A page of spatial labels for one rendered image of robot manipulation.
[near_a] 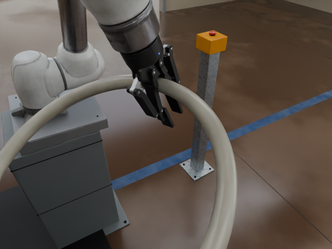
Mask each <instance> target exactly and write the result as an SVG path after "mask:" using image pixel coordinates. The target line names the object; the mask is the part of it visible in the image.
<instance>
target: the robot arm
mask: <svg viewBox="0 0 332 249"><path fill-rule="evenodd" d="M57 4H58V12H59V19H60V26H61V33H62V41H63V42H62V43H61V44H60V45H59V47H58V51H57V56H56V57H52V58H48V57H47V56H46V55H44V54H43V53H40V52H38V51H32V50H29V51H23V52H20V53H18V54H17V55H16V56H15V57H14V59H13V60H12V64H11V77H12V81H13V85H14V88H15V90H16V93H17V95H18V97H19V99H20V101H21V102H20V103H19V104H20V107H18V108H16V109H13V110H11V113H12V116H13V117H16V116H24V117H25V120H24V123H26V122H27V121H28V120H29V119H30V118H31V117H33V116H34V115H35V114H36V113H37V112H39V111H40V110H41V109H43V108H44V107H45V106H47V105H48V104H49V103H51V102H52V101H54V100H56V99H57V98H59V97H60V95H59V94H61V93H62V92H63V91H66V90H70V89H74V88H78V87H80V86H82V85H85V84H87V83H91V82H94V81H96V80H97V79H99V78H100V77H101V76H102V75H103V74H104V71H105V61H104V58H103V56H102V55H101V53H100V52H99V51H98V50H96V49H94V48H93V46H92V45H91V44H90V43H89V42H88V41H87V20H86V9H87V10H88V11H90V12H91V14H92V15H93V16H94V17H95V19H96V20H97V22H98V25H99V27H100V28H101V29H102V31H103V32H104V34H105V36H106V38H107V39H108V41H109V43H110V45H111V46H112V48H113V49H114V50H115V51H117V52H120V54H121V56H122V58H123V59H124V61H125V63H126V64H127V66H128V67H129V68H130V69H131V71H132V77H133V79H134V81H133V84H132V86H128V87H127V89H126V91H127V92H128V93H130V94H131V95H133V96H134V98H135V99H136V101H137V102H138V104H139V105H140V107H141V108H142V110H143V111H144V112H145V114H146V115H148V116H150V117H153V118H158V120H160V121H162V123H163V125H166V126H169V127H172V128H173V127H174V123H173V121H172V119H171V117H170V115H169V113H168V111H167V108H165V107H163V106H162V103H161V99H160V95H159V92H158V88H157V87H158V81H157V78H158V77H160V78H164V79H167V80H170V81H173V82H176V83H178V84H180V78H179V74H178V71H177V68H176V64H175V61H174V57H173V49H172V45H167V44H162V41H161V39H160V36H159V32H160V24H159V21H158V19H157V16H156V13H155V10H154V7H153V3H152V0H57ZM173 77H174V78H173ZM140 83H141V84H142V86H143V87H144V88H145V91H146V94H145V92H143V90H144V89H143V88H142V87H141V85H140ZM165 96H166V99H167V101H168V103H169V105H170V108H171V110H172V111H174V112H177V113H180V114H182V113H183V110H182V107H181V105H180V102H179V101H177V100H175V99H174V98H172V97H170V96H168V95H165Z"/></svg>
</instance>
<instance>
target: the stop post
mask: <svg viewBox="0 0 332 249"><path fill-rule="evenodd" d="M226 44H227V36H225V35H223V34H221V33H218V32H216V34H215V35H210V34H209V31H208V32H204V33H200V34H197V41H196V48H197V49H199V50H201V52H200V63H199V74H198V85H197V95H198V96H199V97H200V98H201V99H202V100H204V101H205V102H206V103H207V104H208V105H209V106H210V108H211V109H212V105H213V98H214V91H215V84H216V77H217V70H218V63H219V56H220V52H221V51H225V49H226ZM207 142H208V136H207V134H206V131H205V130H204V128H203V126H202V125H201V123H200V122H199V120H198V119H197V118H196V116H195V118H194V129H193V140H192V151H191V158H190V159H189V160H187V161H185V162H183V163H181V164H180V166H181V167H182V168H183V169H184V170H185V171H186V172H187V173H188V175H189V176H190V177H191V178H192V179H193V180H194V181H196V180H198V179H200V178H201V177H203V176H205V175H207V174H209V173H211V172H212V171H214V169H213V168H212V167H211V166H210V165H209V164H208V163H207V162H206V161H205V156H206V149H207Z"/></svg>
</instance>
